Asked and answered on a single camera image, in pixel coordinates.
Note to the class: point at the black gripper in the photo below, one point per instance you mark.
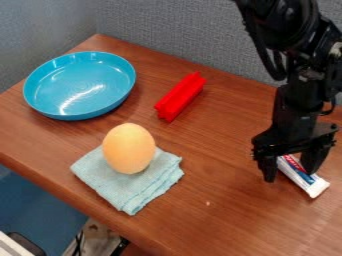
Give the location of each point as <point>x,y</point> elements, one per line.
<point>296,132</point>

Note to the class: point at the white toothpaste tube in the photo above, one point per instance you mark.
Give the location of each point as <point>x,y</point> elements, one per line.
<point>309,182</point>

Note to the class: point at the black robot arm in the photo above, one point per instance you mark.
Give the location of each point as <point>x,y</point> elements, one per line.
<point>300,46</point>

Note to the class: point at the blue plastic plate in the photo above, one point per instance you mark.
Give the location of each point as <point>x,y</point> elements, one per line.
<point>81,85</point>

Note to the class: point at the red plastic block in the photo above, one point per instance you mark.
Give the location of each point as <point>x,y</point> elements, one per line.
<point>180,96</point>

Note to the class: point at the orange egg-shaped ball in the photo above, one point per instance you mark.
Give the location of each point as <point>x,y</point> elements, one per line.
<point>129,148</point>

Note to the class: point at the light blue folded cloth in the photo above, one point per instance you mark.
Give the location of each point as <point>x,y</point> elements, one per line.
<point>129,192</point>

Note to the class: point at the white object at corner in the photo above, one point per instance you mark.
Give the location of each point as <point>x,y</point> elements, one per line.
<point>11,248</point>

